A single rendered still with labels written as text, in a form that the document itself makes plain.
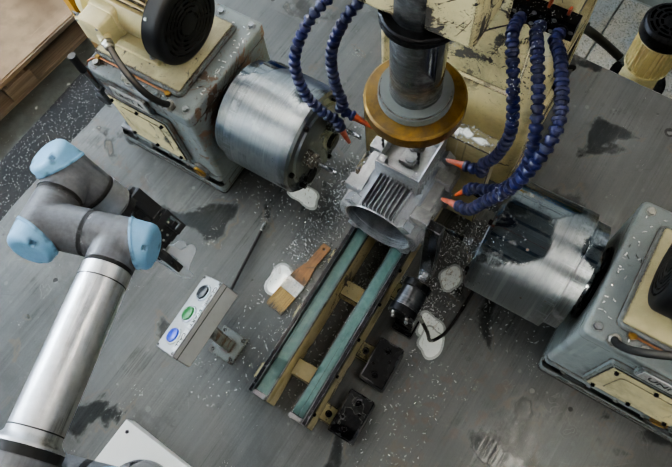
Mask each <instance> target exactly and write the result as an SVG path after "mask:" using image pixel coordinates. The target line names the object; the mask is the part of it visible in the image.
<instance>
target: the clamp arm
mask: <svg viewBox="0 0 672 467"><path fill-rule="evenodd" d="M444 231H445V226H443V225H441V224H439V223H437V222H435V221H433V220H430V221H429V222H428V224H427V226H426V228H425V234H424V241H423V247H422V254H421V261H420V268H419V274H420V272H421V271H422V272H421V274H422V275H424V274H425V272H426V275H425V276H426V277H427V278H428V279H429V278H432V277H433V275H434V273H435V270H436V266H437V262H438V257H439V253H440V249H441V244H442V240H443V235H444ZM428 274H429V275H428ZM428 276H429V277H428Z"/></svg>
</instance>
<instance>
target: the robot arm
mask: <svg viewBox="0 0 672 467"><path fill-rule="evenodd" d="M30 170H31V172H32V173H33V174H34V175H35V176H36V178H37V179H40V180H39V182H38V184H37V186H36V188H35V190H34V192H33V193H32V195H31V197H30V198H29V200H28V202H27V203H26V205H25V206H24V208H23V210H22V211H21V213H20V215H19V216H17V217H16V220H15V222H14V224H13V226H12V228H11V230H10V232H9V234H8V237H7V243H8V245H9V247H10V248H11V250H12V251H13V252H15V253H16V254H17V255H19V256H21V257H22V258H24V259H27V260H29V261H32V262H35V263H49V262H51V261H52V260H53V259H54V258H55V256H57V255H58V253H59V252H58V251H61V252H65V253H70V254H74V255H79V256H83V257H84V260H83V262H82V264H81V266H80V268H79V270H78V272H77V274H76V276H75V279H74V281H73V283H72V285H71V287H70V289H69V291H68V293H67V296H66V298H65V300H64V302H63V304H62V306H61V308H60V310H59V313H58V315H57V317H56V319H55V321H54V323H53V325H52V328H51V330H50V332H49V334H48V336H47V338H46V340H45V342H44V345H43V347H42V349H41V351H40V353H39V355H38V357H37V359H36V362H35V364H34V366H33V368H32V370H31V372H30V374H29V376H28V379H27V381H26V383H25V385H24V387H23V389H22V391H21V393H20V396H19V398H18V400H17V402H16V404H15V406H14V408H13V411H12V413H11V415H10V417H9V419H8V421H7V423H6V425H5V427H4V428H3V429H2V430H0V467H118V466H114V465H110V464H106V463H102V462H98V461H94V460H90V459H86V458H82V457H78V456H74V455H70V454H66V453H65V452H64V450H63V447H62V443H63V440H64V438H65V436H66V433H67V431H68V428H69V426H70V424H71V421H72V419H73V417H74V414H75V412H76V409H77V407H78V405H79V402H80V400H81V397H82V395H83V393H84V390H85V388H86V385H87V383H88V381H89V378H90V376H91V374H92V371H93V369H94V366H95V364H96V362H97V359H98V357H99V354H100V352H101V350H102V347H103V345H104V342H105V340H106V338H107V335H108V333H109V331H110V328H111V326H112V323H113V321H114V319H115V316H116V314H117V311H118V309H119V307H120V304H121V302H122V299H123V297H124V295H125V292H126V290H127V288H128V285H129V283H130V280H131V277H132V275H133V273H134V271H135V269H136V270H140V269H142V270H147V269H150V268H151V267H152V266H153V264H154V263H155V262H156V260H157V261H158V262H159V263H161V264H162V265H164V266H165V267H167V268H168V269H170V270H171V271H173V272H174V273H176V274H177V275H179V276H180V277H182V278H192V277H193V275H192V273H191V272H190V271H189V266H190V264H191V262H192V259H193V257H194V255H195V252H196V248H195V246H194V245H192V244H190V245H188V246H187V244H186V243H185V242H184V241H182V240H180V241H178V242H176V243H175V244H173V245H170V242H173V240H174V239H175V237H176V236H177V235H179V234H180V233H181V231H182V230H183V229H184V227H185V226H186V225H185V224H184V223H183V222H182V221H181V220H179V219H178V218H177V217H176V216H175V215H173V214H172V213H171V212H170V211H169V210H167V209H165V208H163V207H161V206H160V205H159V204H158V203H157V202H155V201H154V200H153V199H152V198H151V197H149V196H148V195H147V194H146V193H145V192H143V191H142V190H141V189H140V188H138V187H134V186H132V185H130V186H129V187H128V189H126V188H125V187H124V186H122V185H121V184H120V183H119V182H118V181H116V180H115V179H114V178H113V177H111V176H110V175H109V174H108V173H106V172H105V171H104V170H103V169H102V168H100V167H99V166H98V165H97V164H96V163H94V162H93V161H92V160H91V159H89V158H88V157H87V156H86V155H85V154H84V152H83V151H80V150H79V149H78V148H76V147H75V146H74V145H72V144H71V143H69V142H67V141H66V140H64V139H55V140H53V141H51V142H49V143H47V144H46V145H45V146H44V147H43V148H41V149H40V150H39V152H38V153H37V154H36V155H35V157H34V158H33V160H32V164H31V166H30ZM170 216H172V217H174V218H175V219H176V220H177V221H178V222H180V224H179V225H178V223H177V222H175V221H173V220H171V219H170V218H169V217H170ZM177 225H178V227H177V228H176V226H177ZM175 228H176V229H175Z"/></svg>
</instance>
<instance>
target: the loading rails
mask: <svg viewBox="0 0 672 467"><path fill-rule="evenodd" d="M375 242H376V240H374V238H371V236H369V235H368V236H367V234H366V233H364V232H363V231H362V230H361V229H360V228H355V227H353V226H351V228H350V229H349V231H348V233H347V234H346V236H345V237H344V238H343V239H342V242H341V244H340V245H339V247H338V248H335V249H334V250H333V252H332V254H331V255H330V257H329V258H328V260H327V261H328V264H327V266H326V267H325V269H324V270H323V271H322V272H321V275H320V277H319V278H318V280H317V281H316V283H315V284H314V286H313V288H312V289H311V291H310V292H309V294H308V295H307V297H306V299H305V300H304V302H303V303H300V304H299V305H298V307H297V308H296V310H295V312H294V313H293V315H292V318H293V319H292V321H291V322H290V324H289V325H288V327H287V328H286V330H285V332H284V333H283V335H282V336H281V338H280V339H279V340H278V343H277V344H276V346H275V347H274V349H273V350H272V352H271V354H270V355H269V357H268V358H267V360H266V361H265V362H262V363H261V365H260V366H259V368H258V370H257V371H256V373H255V374H254V380H253V382H252V383H251V385H250V387H249V388H248V390H249V391H251V392H252V393H254V394H255V395H257V396H258V397H260V398H261V399H263V400H264V401H266V402H268V403H269V404H271V405H272V406H275V404H276V402H277V400H278V399H279V397H280V396H281V394H282V393H283V391H284V389H285V388H286V386H287V384H288V383H289V381H290V380H291V378H292V376H295V377H296V378H298V379H300V380H301V381H303V382H304V383H306V384H308V385H307V387H306V389H305V390H304V392H303V394H302V395H301V397H300V399H299V400H298V402H297V404H296V405H295V407H294V408H293V410H292V412H290V413H289V415H288V416H289V417H291V418H292V419H294V420H295V421H297V422H298V423H300V424H301V425H303V426H304V427H306V428H308V429H309V430H311V431H312V430H313V428H314V426H315V425H316V423H317V421H318V420H319V419H320V420H321V421H323V422H324V423H326V424H328V425H330V424H331V422H332V420H333V418H334V417H335V415H336V413H337V412H338V410H339V409H338V408H336V407H334V406H333V405H331V404H330V403H329V401H330V399H331V398H332V396H333V394H334V393H335V391H336V389H337V387H338V386H339V384H340V382H341V381H342V379H343V377H344V376H345V374H346V372H347V370H348V369H349V367H350V365H351V364H352V362H353V360H354V359H355V357H357V358H359V359H361V360H362V361H364V362H367V360H368V358H369V357H370V355H371V353H372V351H373V350H374V348H375V346H373V345H371V344H370V343H368V342H366V341H365V340H366V338H367V337H368V335H369V333H370V332H371V330H372V328H373V326H374V325H375V323H376V321H377V320H378V318H379V316H380V315H381V313H382V311H383V309H384V308H385V306H386V304H387V303H388V301H389V299H390V298H391V299H393V300H394V299H395V297H396V295H397V294H398V292H399V290H400V289H401V287H402V284H401V283H399V282H400V281H401V279H402V277H403V276H404V274H405V272H406V271H407V269H408V267H409V265H410V264H411V262H412V260H413V259H414V257H415V255H416V254H417V252H418V250H419V248H420V247H421V245H422V244H419V246H418V248H417V249H416V251H414V252H411V251H410V252H409V253H408V254H403V253H400V252H399V251H398V250H397V249H396V248H391V249H390V250H389V252H388V253H387V255H386V257H385V258H384V260H383V262H382V263H381V265H380V267H379V268H378V270H377V272H376V273H375V275H374V277H373V278H372V280H371V281H370V283H369V285H368V286H367V288H366V289H364V288H362V287H360V286H359V285H357V284H355V283H353V282H352V279H353V278H354V276H355V274H356V273H357V271H358V269H359V268H360V266H361V265H362V263H363V261H364V260H365V258H366V256H367V255H368V253H369V252H370V250H371V248H372V247H373V245H374V244H375ZM340 299H343V300H344V301H346V302H348V303H350V304H351V305H353V306H355V308H354V310H353V311H352V313H351V314H350V316H349V318H348V319H347V321H346V323H345V324H344V326H343V328H342V329H341V331H340V333H339V334H338V336H337V338H336V339H335V341H334V343H333V344H332V346H331V347H330V349H329V351H328V352H327V354H326V356H325V357H324V359H323V361H322V362H321V364H320V366H319V367H318V368H317V367H315V366H314V365H312V364H310V363H309V362H307V361H306V360H304V357H305V355H306V354H307V352H308V350H309V349H310V347H311V346H312V344H313V342H314V341H315V339H316V337H317V336H318V334H319V333H320V331H321V329H322V328H323V326H324V325H325V323H326V321H327V320H328V318H329V316H330V315H331V313H332V312H333V310H334V308H335V307H336V305H337V303H338V302H339V300H340Z"/></svg>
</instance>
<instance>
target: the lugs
mask: <svg viewBox="0 0 672 467"><path fill-rule="evenodd" d="M447 158H449V159H454V160H456V157H455V156H454V154H453V153H452V152H451V151H445V154H444V155H443V156H442V162H443V163H444V164H445V166H452V164H450V163H448V162H446V159H447ZM361 198H362V197H361V196H360V195H359V194H358V193H357V192H352V191H350V192H349V193H348V194H347V196H346V197H345V200H346V201H347V202H348V203H349V204H350V205H357V204H358V202H359V201H360V199H361ZM414 227H415V226H414V225H413V224H412V223H411V222H410V221H409V220H408V219H401V221H400V222H399V224H398V225H397V228H398V229H399V230H400V231H401V232H402V233H403V234H410V233H411V232H412V230H413V228H414ZM396 249H397V248H396ZM397 250H398V251H399V252H400V253H403V254H408V253H409V252H410V251H409V250H407V249H397Z"/></svg>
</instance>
